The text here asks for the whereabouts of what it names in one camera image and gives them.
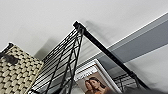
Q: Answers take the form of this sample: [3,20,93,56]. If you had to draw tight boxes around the white box with picture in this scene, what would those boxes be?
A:
[73,58,123,94]

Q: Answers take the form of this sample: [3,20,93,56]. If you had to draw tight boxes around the long grey wall band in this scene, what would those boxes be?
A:
[75,12,168,79]

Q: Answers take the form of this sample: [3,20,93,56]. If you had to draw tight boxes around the black wire shelf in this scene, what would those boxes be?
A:
[24,20,151,94]

